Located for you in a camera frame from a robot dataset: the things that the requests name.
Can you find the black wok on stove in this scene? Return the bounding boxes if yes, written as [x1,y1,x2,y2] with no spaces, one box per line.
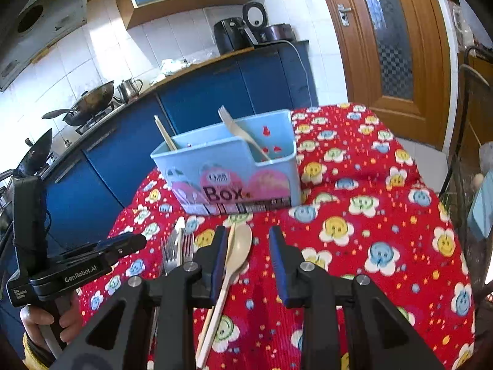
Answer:
[42,81,115,127]

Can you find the range hood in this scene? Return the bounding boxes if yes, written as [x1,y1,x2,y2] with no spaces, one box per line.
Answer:
[1,0,88,91]

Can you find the steel kettle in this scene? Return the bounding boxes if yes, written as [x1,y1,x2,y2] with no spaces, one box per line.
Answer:
[117,79,143,104]

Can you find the person's left hand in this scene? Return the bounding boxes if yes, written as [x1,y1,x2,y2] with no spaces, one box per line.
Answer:
[20,291,83,350]

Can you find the wooden door with glass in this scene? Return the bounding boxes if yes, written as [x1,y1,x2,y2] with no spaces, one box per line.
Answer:
[325,0,451,150]

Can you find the beige plastic spoon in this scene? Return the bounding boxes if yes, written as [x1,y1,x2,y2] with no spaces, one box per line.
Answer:
[196,223,252,368]

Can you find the red smiley flower tablecloth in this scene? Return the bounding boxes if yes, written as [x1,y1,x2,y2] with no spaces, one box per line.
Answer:
[76,102,476,370]

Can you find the black metal rack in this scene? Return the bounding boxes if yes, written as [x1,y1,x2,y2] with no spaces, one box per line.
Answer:
[439,46,492,299]

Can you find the crumpled cloth on counter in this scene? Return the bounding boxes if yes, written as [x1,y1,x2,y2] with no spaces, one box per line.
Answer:
[160,59,191,77]

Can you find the beige plastic fork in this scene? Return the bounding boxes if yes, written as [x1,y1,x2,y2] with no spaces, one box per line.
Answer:
[217,105,271,161]

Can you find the blue kitchen base cabinets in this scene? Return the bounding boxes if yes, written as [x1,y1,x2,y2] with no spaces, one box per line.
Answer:
[43,40,318,255]

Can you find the light blue utensil box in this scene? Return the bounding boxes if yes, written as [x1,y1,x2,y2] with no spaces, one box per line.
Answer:
[150,109,302,216]

